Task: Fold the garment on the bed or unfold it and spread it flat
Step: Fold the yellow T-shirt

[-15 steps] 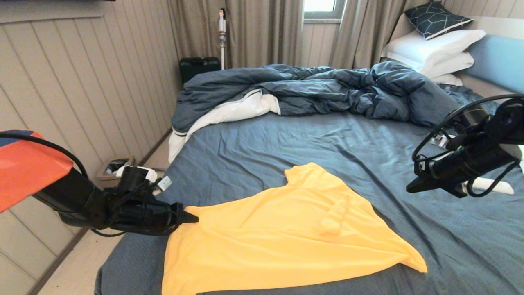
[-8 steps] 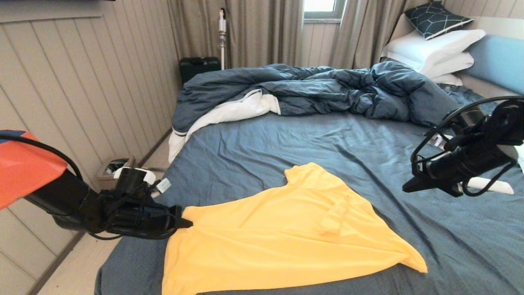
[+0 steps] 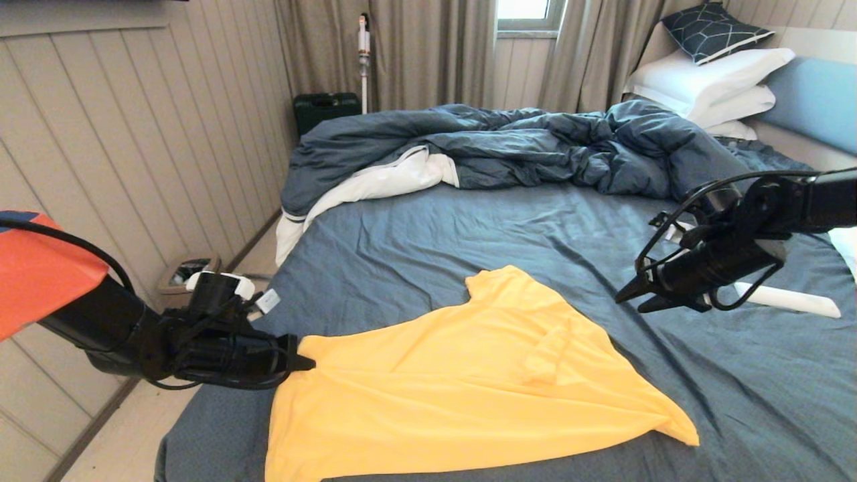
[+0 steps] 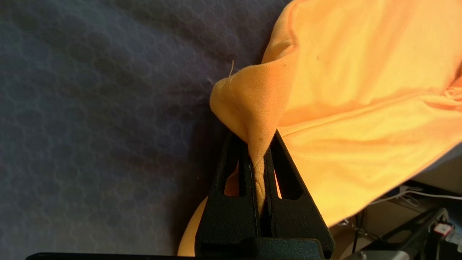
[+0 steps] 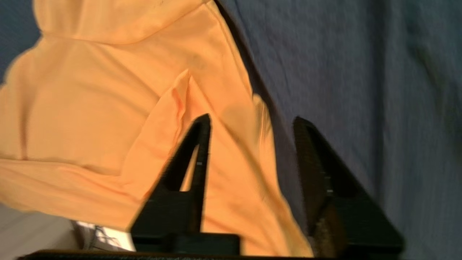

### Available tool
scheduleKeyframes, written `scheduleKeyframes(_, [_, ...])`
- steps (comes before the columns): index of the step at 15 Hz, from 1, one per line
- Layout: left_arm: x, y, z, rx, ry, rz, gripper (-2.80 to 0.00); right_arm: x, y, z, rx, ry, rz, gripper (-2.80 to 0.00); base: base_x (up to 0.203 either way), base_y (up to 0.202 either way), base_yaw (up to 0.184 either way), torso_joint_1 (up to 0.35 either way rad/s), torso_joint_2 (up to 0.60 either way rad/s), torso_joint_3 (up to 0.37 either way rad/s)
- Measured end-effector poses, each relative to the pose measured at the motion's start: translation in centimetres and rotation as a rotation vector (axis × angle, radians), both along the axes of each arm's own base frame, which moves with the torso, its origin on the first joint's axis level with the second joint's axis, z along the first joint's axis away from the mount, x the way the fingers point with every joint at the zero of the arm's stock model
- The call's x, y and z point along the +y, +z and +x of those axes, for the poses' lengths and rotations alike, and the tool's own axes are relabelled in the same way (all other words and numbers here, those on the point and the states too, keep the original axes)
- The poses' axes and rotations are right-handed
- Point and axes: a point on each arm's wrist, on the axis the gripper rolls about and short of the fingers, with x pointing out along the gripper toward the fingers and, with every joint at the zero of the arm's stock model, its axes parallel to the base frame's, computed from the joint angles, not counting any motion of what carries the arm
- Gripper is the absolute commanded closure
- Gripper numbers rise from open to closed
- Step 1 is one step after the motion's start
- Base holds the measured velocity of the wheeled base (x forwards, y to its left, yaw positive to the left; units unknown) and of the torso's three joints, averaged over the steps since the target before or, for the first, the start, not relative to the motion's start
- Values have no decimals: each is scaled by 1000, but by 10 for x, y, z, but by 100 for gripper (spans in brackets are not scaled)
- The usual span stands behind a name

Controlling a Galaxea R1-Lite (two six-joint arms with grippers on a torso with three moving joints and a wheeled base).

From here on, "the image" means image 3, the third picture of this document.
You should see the yellow t-shirt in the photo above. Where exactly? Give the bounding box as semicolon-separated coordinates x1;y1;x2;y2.
264;265;700;482

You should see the white remote control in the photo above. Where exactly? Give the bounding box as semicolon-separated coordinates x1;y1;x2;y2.
734;282;841;319

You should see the brown trash bin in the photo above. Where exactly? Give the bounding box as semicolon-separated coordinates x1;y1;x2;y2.
158;255;222;310

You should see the crumpled bin bag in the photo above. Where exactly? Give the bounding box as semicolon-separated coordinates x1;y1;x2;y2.
171;261;211;287

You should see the crumpled dark blue duvet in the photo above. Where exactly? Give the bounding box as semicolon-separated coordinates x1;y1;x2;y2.
281;100;765;219

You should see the blue bed sheet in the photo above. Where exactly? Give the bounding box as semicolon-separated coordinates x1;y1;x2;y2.
155;137;857;482

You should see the blue headboard pad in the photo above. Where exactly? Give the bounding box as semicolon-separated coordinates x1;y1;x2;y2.
760;58;857;159

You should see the large white pillow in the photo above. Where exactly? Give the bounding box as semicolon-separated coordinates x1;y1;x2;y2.
626;48;795;121

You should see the dark patterned cushion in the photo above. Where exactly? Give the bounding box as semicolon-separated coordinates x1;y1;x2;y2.
661;3;774;67

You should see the beige curtain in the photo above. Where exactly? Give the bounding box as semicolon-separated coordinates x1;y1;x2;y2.
537;0;704;114
273;0;497;112

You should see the dark green suitcase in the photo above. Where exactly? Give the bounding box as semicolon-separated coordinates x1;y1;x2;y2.
293;93;362;139

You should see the white stick vacuum cleaner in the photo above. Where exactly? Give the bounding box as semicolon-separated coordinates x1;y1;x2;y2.
358;14;371;114

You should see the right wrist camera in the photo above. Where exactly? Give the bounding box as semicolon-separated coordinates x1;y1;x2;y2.
648;211;698;246

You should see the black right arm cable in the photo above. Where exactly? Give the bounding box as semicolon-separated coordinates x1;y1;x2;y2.
636;171;821;312

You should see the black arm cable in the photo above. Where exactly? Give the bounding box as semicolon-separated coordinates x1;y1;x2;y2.
636;171;821;312
0;218;299;392

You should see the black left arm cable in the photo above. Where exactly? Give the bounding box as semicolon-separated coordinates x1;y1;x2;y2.
0;218;299;392

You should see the window with grey frame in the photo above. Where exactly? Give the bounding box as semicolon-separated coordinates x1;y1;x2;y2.
495;0;566;39

